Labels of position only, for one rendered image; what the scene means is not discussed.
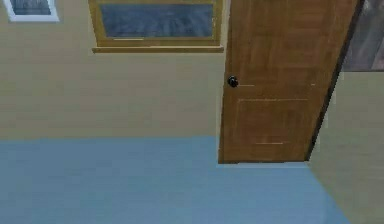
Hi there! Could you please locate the brown wooden room door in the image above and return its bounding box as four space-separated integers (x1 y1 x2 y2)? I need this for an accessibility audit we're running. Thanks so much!
217 0 365 165

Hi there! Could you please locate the white framed wall picture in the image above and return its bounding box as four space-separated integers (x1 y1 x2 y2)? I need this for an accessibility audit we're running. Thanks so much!
2 0 61 23

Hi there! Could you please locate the grey frameless wall picture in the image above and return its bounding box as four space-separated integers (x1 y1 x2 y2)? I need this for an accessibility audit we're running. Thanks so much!
341 0 384 72

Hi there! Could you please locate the wooden framed window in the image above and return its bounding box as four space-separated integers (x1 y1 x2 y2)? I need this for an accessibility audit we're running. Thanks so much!
87 0 225 54

